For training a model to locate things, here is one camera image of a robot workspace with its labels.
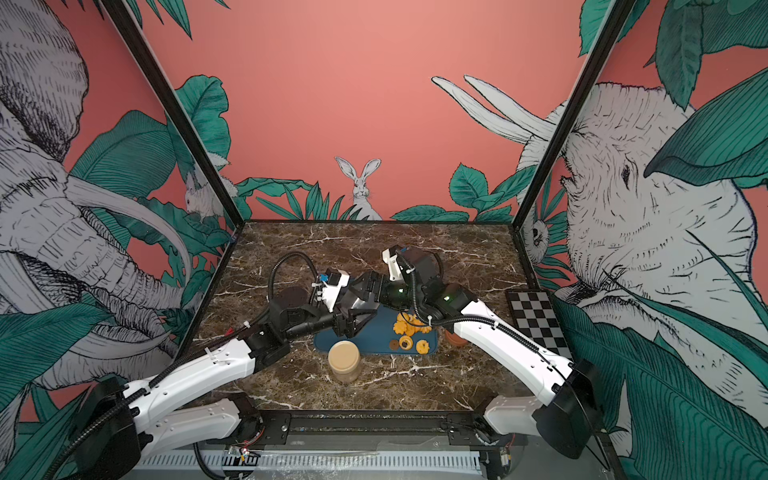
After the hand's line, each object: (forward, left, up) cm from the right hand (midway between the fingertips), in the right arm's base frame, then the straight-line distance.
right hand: (357, 288), depth 70 cm
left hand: (-2, -3, -3) cm, 5 cm away
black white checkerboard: (+7, -53, -25) cm, 59 cm away
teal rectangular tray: (-1, -4, -24) cm, 25 cm away
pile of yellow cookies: (+3, -13, -25) cm, 28 cm away
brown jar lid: (-1, -27, -25) cm, 37 cm away
